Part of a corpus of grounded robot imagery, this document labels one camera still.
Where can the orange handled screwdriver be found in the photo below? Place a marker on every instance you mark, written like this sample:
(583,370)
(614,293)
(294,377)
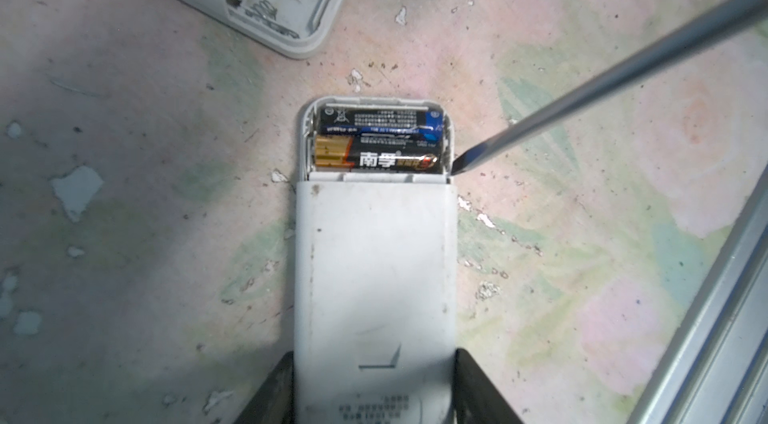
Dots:
(721,22)

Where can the blue black battery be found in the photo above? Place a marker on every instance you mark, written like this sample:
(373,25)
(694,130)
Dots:
(424,123)

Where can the gold black battery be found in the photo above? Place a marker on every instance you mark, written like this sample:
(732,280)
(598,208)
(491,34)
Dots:
(378,153)

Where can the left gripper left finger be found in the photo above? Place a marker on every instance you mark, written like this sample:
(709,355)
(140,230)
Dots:
(273,403)

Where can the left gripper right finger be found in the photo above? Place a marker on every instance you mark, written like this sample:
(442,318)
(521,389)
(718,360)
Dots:
(476,400)

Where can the aluminium mounting rail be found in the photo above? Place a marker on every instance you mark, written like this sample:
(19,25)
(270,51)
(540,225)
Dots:
(715,368)

